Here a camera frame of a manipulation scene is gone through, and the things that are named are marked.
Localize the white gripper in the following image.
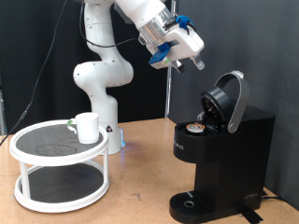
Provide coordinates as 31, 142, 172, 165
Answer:
146, 22, 206, 75

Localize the white coffee pod orange rim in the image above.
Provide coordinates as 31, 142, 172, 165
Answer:
185, 122, 206, 134

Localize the black Keurig coffee machine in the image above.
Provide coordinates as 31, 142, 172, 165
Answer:
168, 70, 277, 224

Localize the grey partition panel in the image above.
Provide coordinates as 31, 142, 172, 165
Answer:
167, 0, 299, 211

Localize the white ceramic mug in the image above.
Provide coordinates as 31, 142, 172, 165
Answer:
66, 112, 101, 145

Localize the white two-tier turntable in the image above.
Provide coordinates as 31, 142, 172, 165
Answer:
8, 119, 110, 214

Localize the black tape strip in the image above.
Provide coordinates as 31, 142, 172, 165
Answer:
237, 206, 263, 224

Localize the black backdrop curtain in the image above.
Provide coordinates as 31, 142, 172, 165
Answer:
0, 0, 173, 135

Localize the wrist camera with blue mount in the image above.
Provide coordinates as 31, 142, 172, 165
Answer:
148, 42, 172, 70

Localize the blue cable clip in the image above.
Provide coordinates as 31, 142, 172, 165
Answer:
175, 14, 194, 31

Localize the black power cord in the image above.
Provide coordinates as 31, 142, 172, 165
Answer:
261, 189, 286, 202

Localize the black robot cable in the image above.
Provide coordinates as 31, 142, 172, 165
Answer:
0, 0, 141, 147

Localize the grey metal frame post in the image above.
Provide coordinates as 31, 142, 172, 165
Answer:
0, 88, 6, 135

